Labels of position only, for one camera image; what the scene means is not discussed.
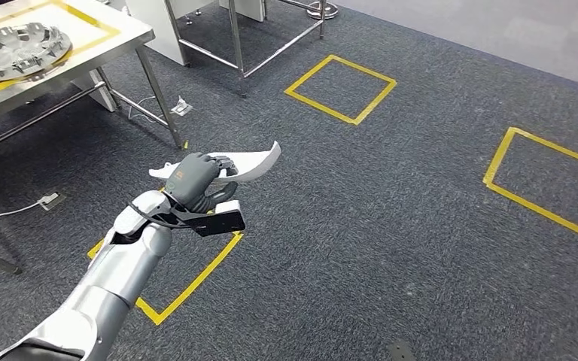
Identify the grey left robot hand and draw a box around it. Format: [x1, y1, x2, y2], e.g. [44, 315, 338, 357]
[164, 153, 240, 213]

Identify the white curved plastic part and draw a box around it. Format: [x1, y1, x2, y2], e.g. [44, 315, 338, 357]
[148, 141, 282, 184]

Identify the stainless steel workbench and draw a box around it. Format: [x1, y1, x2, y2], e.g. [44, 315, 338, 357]
[0, 0, 185, 160]

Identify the metal floor outlet box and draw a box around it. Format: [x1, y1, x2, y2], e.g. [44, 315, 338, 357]
[38, 191, 65, 211]
[170, 96, 193, 117]

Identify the yellow floor tape square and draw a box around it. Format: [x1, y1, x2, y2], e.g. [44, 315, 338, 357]
[87, 187, 244, 326]
[284, 54, 398, 126]
[483, 126, 578, 245]

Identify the stainless steel table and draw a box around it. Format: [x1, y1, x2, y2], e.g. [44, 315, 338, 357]
[164, 0, 327, 98]

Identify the chrome round stanchion base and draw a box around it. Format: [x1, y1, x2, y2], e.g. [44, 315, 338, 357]
[306, 0, 340, 20]

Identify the grey wheel hubcap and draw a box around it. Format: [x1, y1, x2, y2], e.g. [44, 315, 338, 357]
[0, 22, 73, 83]

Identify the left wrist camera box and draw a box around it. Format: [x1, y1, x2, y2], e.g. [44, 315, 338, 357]
[184, 200, 247, 238]

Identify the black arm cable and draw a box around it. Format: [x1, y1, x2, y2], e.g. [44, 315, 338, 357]
[126, 199, 205, 229]

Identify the thin white cable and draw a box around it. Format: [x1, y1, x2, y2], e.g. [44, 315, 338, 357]
[128, 96, 173, 124]

